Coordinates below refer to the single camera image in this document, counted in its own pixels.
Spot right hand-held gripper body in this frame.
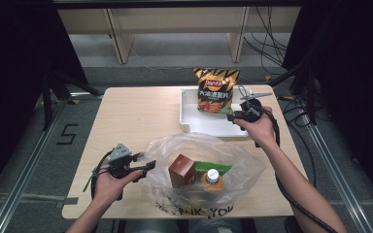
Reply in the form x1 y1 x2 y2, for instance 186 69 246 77
234 84 273 124

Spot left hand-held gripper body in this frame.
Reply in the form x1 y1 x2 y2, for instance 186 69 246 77
105 143 140 181

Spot white plastic bin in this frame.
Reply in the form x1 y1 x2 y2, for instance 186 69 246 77
179 86 254 139

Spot black yellow chips bag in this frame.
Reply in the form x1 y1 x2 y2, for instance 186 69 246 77
192 66 241 115

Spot brown cardboard box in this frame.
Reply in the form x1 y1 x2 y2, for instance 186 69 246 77
168 153 197 189

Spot clear plastic bag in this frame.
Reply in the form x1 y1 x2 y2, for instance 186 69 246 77
140 132 266 219

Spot person's right hand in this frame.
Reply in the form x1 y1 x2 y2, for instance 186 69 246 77
233 106 277 149

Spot person's left hand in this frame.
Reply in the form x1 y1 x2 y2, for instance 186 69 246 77
93 169 144 204

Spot black metal stand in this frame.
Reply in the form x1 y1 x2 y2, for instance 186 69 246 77
268 64 319 125
40 69 103 130

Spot person's left leg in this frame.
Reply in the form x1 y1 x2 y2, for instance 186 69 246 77
124 218 179 233

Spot person's leg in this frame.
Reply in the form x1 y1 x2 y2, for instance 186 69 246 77
188 217 244 233
124 218 179 233

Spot grey tape strip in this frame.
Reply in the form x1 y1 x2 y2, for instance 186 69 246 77
0 192 80 209

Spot person's right leg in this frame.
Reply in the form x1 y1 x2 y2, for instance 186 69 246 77
188 217 244 233

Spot black curtain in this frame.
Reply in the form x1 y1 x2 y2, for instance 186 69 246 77
281 0 373 205
0 0 89 203

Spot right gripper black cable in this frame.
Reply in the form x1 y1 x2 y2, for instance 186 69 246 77
255 102 339 233

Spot black floor cables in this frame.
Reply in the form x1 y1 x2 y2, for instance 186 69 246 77
278 93 329 130

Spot bundle of black cables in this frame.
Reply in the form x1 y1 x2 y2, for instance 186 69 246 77
242 6 289 77

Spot thin white cable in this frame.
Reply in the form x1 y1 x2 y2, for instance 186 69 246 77
130 48 268 85

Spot aluminium floor rail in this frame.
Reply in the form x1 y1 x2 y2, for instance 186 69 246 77
0 91 105 233
304 122 373 233

